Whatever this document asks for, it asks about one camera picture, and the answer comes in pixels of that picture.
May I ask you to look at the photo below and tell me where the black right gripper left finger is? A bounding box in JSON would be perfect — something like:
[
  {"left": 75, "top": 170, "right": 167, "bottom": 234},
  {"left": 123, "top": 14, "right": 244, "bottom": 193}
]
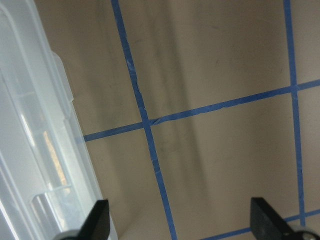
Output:
[{"left": 75, "top": 199, "right": 111, "bottom": 240}]

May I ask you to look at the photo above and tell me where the clear plastic box lid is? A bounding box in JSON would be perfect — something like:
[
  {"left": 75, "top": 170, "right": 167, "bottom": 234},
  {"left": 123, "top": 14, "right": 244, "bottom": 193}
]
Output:
[{"left": 0, "top": 0, "right": 103, "bottom": 240}]

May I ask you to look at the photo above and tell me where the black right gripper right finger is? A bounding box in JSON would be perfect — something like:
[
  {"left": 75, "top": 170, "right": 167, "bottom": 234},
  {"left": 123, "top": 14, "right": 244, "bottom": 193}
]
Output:
[{"left": 250, "top": 197, "right": 300, "bottom": 240}]

